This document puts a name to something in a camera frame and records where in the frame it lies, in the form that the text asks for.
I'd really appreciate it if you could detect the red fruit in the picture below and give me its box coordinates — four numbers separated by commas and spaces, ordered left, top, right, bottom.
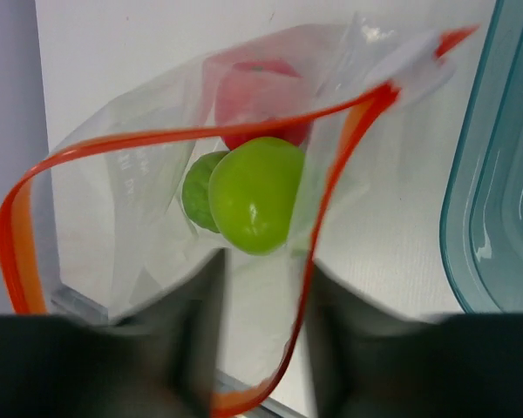
214, 58, 307, 125

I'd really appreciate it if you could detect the ribbed green fruit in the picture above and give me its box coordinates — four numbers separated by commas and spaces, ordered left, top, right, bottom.
181, 151, 228, 233

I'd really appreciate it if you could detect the teal plastic bin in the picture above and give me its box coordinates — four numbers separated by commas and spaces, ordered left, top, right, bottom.
439, 1, 523, 313

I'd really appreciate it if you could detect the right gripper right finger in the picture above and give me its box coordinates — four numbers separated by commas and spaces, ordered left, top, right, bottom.
307, 268, 523, 417

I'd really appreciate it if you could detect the smooth green apple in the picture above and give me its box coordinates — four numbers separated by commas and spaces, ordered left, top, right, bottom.
208, 137, 305, 255

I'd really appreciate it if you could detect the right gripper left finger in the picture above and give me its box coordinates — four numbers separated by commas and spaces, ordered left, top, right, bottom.
0, 250, 227, 417

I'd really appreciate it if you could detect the clear orange zip top bag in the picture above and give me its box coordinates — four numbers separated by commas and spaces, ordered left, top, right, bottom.
0, 17, 476, 395

